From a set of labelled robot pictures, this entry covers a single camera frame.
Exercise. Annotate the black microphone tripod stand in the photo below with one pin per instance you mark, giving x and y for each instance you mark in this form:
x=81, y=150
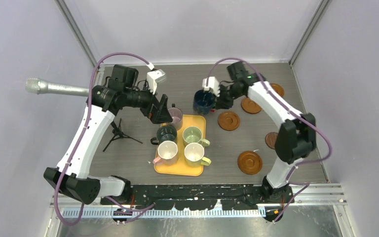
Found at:
x=118, y=134

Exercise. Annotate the silver microphone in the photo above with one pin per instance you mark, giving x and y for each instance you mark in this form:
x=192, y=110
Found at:
x=39, y=86

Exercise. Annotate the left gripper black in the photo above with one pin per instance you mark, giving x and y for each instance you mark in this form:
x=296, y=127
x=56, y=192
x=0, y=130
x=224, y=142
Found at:
x=157, y=111

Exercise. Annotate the light green mug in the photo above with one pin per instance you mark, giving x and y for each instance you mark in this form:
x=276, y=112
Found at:
x=193, y=134

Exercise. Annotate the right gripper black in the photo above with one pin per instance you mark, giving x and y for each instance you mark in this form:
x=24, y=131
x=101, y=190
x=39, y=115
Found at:
x=221, y=102

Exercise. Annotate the brown wooden coaster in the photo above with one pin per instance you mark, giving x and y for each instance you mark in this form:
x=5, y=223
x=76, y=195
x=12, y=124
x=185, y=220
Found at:
x=229, y=120
x=250, y=107
x=249, y=162
x=278, y=89

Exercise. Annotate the navy blue mug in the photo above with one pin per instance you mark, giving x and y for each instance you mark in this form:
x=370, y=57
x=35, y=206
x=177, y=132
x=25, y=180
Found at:
x=203, y=102

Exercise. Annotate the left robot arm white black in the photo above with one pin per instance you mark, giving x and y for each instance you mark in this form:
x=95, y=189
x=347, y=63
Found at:
x=71, y=175

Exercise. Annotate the cream yellow mug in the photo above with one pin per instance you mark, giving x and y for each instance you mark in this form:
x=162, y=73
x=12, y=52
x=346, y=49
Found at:
x=195, y=155

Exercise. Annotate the pink white mug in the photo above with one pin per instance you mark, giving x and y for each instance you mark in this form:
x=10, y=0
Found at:
x=167, y=153

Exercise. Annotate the yellow tray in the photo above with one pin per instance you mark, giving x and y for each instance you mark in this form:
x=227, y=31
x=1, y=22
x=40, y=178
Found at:
x=181, y=167

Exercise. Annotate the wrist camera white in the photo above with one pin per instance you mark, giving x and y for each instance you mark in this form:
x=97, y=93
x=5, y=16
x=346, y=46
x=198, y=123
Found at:
x=211, y=85
x=155, y=77

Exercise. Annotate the dark walnut coaster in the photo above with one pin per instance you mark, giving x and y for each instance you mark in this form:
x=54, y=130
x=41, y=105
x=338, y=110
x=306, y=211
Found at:
x=270, y=139

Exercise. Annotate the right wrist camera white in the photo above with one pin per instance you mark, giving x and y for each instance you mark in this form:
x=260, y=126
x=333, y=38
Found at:
x=211, y=85

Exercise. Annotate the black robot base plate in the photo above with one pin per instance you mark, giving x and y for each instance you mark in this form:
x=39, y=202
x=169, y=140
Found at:
x=199, y=197

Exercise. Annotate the dark green mug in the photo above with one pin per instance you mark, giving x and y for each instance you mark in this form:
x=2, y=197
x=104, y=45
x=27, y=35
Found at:
x=164, y=133

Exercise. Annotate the mauve mug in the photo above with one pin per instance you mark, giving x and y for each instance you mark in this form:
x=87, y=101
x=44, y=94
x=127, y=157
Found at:
x=177, y=117

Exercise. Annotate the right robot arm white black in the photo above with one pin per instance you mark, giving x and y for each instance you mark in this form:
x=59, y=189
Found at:
x=296, y=137

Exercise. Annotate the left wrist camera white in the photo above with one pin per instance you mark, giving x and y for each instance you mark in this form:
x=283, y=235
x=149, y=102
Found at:
x=155, y=77

